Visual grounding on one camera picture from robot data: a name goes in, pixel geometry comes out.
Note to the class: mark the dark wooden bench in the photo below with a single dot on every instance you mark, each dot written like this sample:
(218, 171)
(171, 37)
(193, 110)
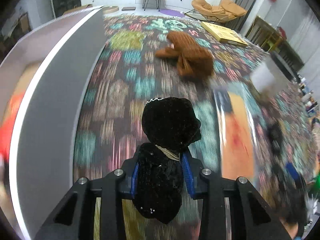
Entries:
(288, 54)

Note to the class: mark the orange card in clear bag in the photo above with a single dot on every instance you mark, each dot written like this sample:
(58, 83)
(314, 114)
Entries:
(236, 136)

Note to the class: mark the black velvet cloth bundle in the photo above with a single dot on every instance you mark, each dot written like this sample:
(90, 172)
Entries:
(170, 125)

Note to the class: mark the small black cloth item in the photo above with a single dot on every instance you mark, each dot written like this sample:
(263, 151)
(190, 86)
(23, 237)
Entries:
(275, 136)

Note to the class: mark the colourful woven table cloth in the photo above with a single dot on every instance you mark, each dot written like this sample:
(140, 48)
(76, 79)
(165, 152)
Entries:
(128, 74)

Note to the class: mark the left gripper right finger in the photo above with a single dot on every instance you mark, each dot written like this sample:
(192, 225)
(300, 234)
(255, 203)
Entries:
(251, 216)

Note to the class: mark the red yellow fish plush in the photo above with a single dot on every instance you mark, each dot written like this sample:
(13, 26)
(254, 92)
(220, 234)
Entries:
(8, 125)

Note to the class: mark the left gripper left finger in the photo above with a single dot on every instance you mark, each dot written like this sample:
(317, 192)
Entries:
(73, 217)

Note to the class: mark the brown knitted scarf bundle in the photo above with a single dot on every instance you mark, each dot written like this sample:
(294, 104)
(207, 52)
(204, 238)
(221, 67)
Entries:
(192, 60)

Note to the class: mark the orange lounge chair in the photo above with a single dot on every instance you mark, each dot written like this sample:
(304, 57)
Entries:
(226, 11)

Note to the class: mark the yellow flat box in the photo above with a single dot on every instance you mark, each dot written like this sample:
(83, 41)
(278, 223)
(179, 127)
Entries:
(224, 35)

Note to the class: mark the clear plastic container black lid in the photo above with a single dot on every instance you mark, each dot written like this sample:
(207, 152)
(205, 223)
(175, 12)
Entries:
(270, 77)

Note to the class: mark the grey storage bin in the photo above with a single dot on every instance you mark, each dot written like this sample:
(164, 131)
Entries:
(43, 138)

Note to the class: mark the wooden chair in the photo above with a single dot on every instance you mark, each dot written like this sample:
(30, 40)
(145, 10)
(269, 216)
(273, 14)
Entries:
(264, 35)

